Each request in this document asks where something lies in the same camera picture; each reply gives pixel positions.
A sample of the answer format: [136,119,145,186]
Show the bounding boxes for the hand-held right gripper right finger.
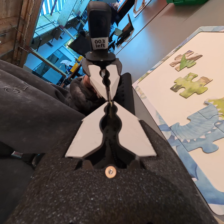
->
[113,101,157,160]

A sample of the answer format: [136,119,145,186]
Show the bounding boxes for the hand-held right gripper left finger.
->
[65,101,110,160]

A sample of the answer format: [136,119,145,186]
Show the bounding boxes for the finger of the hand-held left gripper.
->
[106,65,121,101]
[88,65,107,101]

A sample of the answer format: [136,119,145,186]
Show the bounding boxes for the landscape jigsaw puzzle board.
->
[132,26,224,215]

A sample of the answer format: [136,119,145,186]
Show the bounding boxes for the light blue printed puzzle piece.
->
[171,102,224,154]

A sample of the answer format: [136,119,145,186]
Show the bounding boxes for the green striped puzzle piece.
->
[169,50,203,72]

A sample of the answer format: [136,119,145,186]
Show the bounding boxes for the green printed puzzle piece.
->
[170,73,213,99]

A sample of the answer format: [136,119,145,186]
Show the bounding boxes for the joined printed puzzle pieces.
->
[204,97,224,123]

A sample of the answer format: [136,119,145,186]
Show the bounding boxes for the person's left forearm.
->
[69,75,106,116]

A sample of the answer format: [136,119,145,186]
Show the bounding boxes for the adjacent white desk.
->
[114,0,168,56]

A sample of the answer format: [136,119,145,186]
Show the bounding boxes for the grey desk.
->
[115,0,224,224]

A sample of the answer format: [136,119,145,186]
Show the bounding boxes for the person's left hand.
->
[83,75,99,96]

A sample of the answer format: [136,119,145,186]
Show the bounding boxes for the black monitor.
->
[67,33,90,57]

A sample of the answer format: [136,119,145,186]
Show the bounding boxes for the person's dark grey clothing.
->
[0,59,86,154]

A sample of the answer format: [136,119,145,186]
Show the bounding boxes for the green plastic bin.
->
[166,0,209,5]

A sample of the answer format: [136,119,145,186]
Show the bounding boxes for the black strapped bag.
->
[115,14,134,47]

